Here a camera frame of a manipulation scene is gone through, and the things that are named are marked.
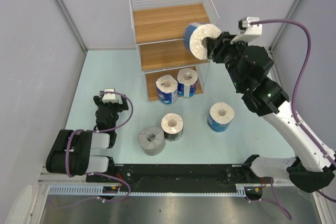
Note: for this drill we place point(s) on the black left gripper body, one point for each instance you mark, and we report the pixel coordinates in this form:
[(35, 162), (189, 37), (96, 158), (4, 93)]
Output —
[(113, 108)]

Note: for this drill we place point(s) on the blue white-striped toilet roll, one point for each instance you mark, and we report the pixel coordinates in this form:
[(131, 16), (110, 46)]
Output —
[(187, 82)]

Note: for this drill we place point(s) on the grey toilet roll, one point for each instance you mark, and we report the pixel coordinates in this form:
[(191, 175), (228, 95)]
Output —
[(152, 140)]

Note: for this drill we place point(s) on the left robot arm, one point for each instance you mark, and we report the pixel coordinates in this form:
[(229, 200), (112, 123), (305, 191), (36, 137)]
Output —
[(71, 151)]

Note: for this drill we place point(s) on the white wire wooden shelf rack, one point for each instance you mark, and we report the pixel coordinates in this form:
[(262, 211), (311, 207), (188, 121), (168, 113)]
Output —
[(158, 27)]

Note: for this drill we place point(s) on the black-wrapped toilet roll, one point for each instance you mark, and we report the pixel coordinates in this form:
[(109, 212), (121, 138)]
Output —
[(172, 126)]

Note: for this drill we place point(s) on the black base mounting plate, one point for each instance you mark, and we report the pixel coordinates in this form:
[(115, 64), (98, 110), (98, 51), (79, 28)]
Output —
[(183, 178)]

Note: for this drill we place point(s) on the blue-wrapped toilet roll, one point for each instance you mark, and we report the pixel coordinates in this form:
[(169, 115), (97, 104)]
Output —
[(220, 116)]

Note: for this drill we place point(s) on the aluminium frame rail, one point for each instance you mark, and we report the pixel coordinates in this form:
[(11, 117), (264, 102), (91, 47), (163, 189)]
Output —
[(287, 169)]

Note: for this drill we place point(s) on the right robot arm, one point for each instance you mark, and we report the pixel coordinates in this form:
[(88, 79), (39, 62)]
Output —
[(311, 169)]

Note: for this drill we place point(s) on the blue cartoon-print toilet roll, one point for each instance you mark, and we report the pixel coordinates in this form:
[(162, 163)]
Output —
[(194, 38)]

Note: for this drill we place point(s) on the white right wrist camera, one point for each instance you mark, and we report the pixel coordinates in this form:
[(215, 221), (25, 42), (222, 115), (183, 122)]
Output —
[(248, 32)]

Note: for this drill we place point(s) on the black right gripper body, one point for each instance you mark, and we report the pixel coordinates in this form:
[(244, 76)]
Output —
[(228, 53)]

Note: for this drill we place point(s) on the white slotted cable duct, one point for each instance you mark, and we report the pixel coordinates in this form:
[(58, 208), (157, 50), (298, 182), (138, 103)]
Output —
[(79, 190)]

